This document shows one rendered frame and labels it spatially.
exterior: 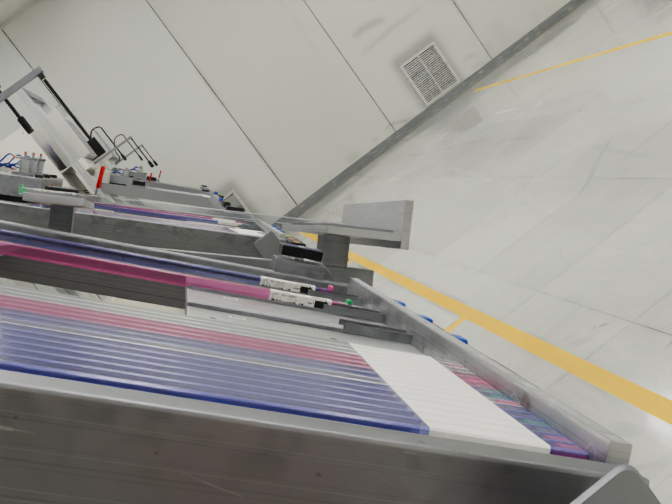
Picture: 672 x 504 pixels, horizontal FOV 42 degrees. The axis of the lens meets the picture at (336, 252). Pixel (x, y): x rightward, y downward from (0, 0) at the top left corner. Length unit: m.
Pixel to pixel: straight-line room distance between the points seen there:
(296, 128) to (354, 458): 8.17
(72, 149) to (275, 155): 3.34
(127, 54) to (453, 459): 8.21
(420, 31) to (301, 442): 8.52
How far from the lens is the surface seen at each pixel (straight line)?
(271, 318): 0.73
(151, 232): 1.80
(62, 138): 5.51
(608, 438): 0.44
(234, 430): 0.36
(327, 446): 0.37
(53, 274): 1.05
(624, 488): 0.36
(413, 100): 8.74
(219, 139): 8.45
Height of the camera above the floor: 0.94
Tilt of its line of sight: 10 degrees down
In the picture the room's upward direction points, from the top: 36 degrees counter-clockwise
